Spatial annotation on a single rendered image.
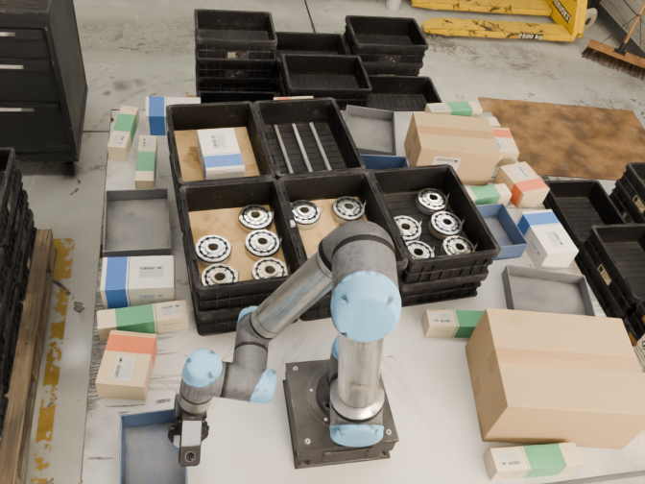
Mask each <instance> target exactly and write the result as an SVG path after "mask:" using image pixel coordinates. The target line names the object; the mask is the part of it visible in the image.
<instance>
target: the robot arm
mask: <svg viewBox="0 0 645 484"><path fill-rule="evenodd" d="M331 289H332V298H331V318H332V323H333V325H334V327H335V328H336V329H337V331H338V332H339V335H338V336H337V337H336V338H335V340H334V343H333V344H332V346H331V354H330V359H329V364H328V368H327V371H326V372H325V373H324V374H323V375H322V376H321V378H320V380H319V382H318V385H317V390H316V399H317V402H318V405H319V407H320V408H321V410H322V411H323V412H324V413H325V414H326V415H327V416H329V417H330V427H329V429H330V437H331V439H332V440H333V441H334V442H336V443H337V444H340V445H343V446H348V447H365V446H370V445H373V444H376V443H378V442H379V441H380V440H381V439H382V437H383V429H384V426H383V418H382V414H383V405H384V391H383V388H382V386H381V384H380V369H381V360H382V352H383V345H384V337H386V336H387V334H388V333H391V332H392V331H393V330H394V329H395V327H396V326H397V324H398V322H399V318H400V311H401V298H400V295H399V291H398V281H397V271H396V262H395V249H394V243H393V240H392V238H391V237H390V236H389V235H388V233H387V232H386V231H385V230H384V229H383V228H381V227H380V226H378V225H377V224H375V223H373V222H370V221H365V220H353V221H349V222H346V223H344V224H341V225H340V226H339V227H337V228H335V229H334V230H332V231H331V232H330V233H329V234H328V235H327V236H326V237H324V238H323V239H322V240H321V241H320V243H319V244H318V251H317V252H315V253H314V254H313V255H312V256H311V257H310V258H309V259H308V260H307V261H306V262H305V263H304V264H303V265H302V266H301V267H299V268H298V269H297V270H296V271H295V272H294V273H293V274H292V275H291V276H290V277H289V278H288V279H287V280H286V281H284V282H283V283H282V284H281V285H280V286H279V287H278V288H277V289H276V290H275V291H274V292H273V294H272V295H271V296H270V297H268V298H267V299H266V300H265V301H264V302H263V303H261V304H260V305H259V306H250V307H249V308H244V309H243V310H242V311H241V312H240V314H239V318H238V322H237V325H236V338H235V346H234V353H233V360H232V362H226V361H222V360H221V358H220V356H219V355H218V354H217V353H216V352H214V351H212V350H209V349H199V350H196V351H193V352H191V353H190V354H189V355H188V357H187V359H186V361H185V364H184V366H183V368H182V372H181V381H180V386H179V390H177V391H176V396H175V401H174V419H175V420H174V425H170V427H169V428H168V439H169V440H170V441H171V443H172V444H174V445H175V446H176V447H178V448H179V464H180V465H181V466H183V467H196V466H198V465H199V464H200V462H201V447H202V441H203V440H204V439H206V438H207V436H208V430H209V425H208V422H207V421H206V420H205V419H206V418H207V410H208V408H209V406H210V405H211V403H212V401H213V397H215V398H223V399H235V400H241V401H248V402H249V403H252V402H257V403H269V402H270V401H271V400H272V399H273V396H274V393H275V385H276V371H275V370H274V369H270V368H269V367H267V362H268V350H269V343H270V342H271V341H272V340H273V339H274V338H275V337H276V336H277V335H278V334H279V333H280V332H281V331H282V330H284V329H285V328H286V327H287V326H288V325H290V324H291V323H292V322H293V321H294V320H295V319H297V318H298V317H299V316H300V315H301V314H302V313H304V312H305V311H306V310H307V309H308V308H309V307H311V306H312V305H313V304H314V303H315V302H317V301H318V300H319V299H320V298H321V297H322V296H324V295H325V294H326V293H327V292H328V291H329V290H331Z"/></svg>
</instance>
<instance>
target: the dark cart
mask: <svg viewBox="0 0 645 484"><path fill-rule="evenodd" d="M87 91H88V88H87V82H86V76H85V71H84V60H83V54H82V48H81V43H80V37H79V31H78V25H77V19H76V14H75V8H74V2H73V0H0V147H11V148H14V151H15V160H16V162H65V167H66V169H67V172H68V175H69V176H70V175H75V166H76V165H75V162H74V161H77V162H78V161H79V158H80V151H81V144H82V136H83V128H84V114H85V107H86V99H87Z"/></svg>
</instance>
